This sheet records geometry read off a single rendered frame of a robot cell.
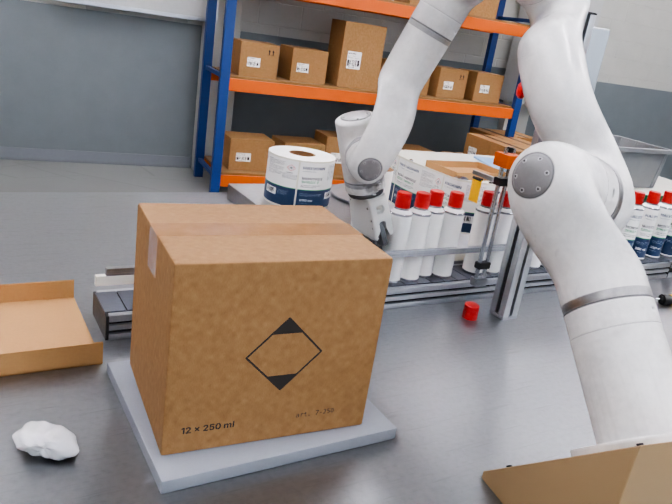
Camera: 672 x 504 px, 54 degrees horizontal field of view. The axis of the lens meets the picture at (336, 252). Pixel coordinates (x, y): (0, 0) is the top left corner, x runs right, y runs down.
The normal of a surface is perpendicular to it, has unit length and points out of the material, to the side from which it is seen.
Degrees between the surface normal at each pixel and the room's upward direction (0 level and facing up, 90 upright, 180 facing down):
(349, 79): 90
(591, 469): 90
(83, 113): 90
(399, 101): 53
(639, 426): 64
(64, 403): 0
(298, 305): 90
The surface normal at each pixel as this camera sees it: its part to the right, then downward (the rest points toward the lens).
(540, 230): -0.60, 0.52
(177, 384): 0.43, 0.36
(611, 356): -0.60, -0.21
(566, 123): -0.29, 0.65
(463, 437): 0.15, -0.93
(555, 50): -0.23, -0.25
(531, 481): -0.93, -0.01
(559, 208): -0.43, 0.41
